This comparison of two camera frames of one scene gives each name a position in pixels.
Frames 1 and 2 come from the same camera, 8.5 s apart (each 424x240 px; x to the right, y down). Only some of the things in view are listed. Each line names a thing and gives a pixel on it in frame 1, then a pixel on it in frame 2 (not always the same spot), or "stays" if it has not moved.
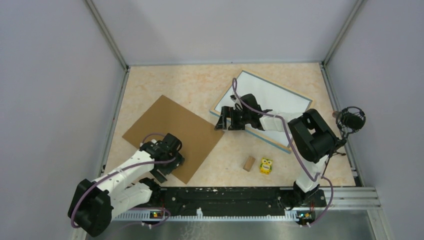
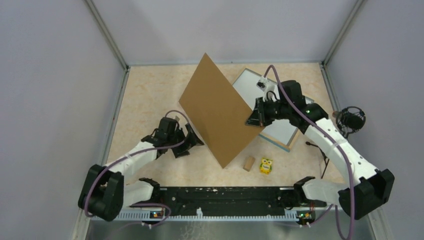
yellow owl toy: (266, 166) stays
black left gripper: (174, 164) to (192, 139)
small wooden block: (249, 163) stays
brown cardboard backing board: (197, 136) to (219, 110)
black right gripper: (228, 112) to (258, 116)
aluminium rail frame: (352, 213) stays
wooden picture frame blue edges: (234, 77) to (283, 133)
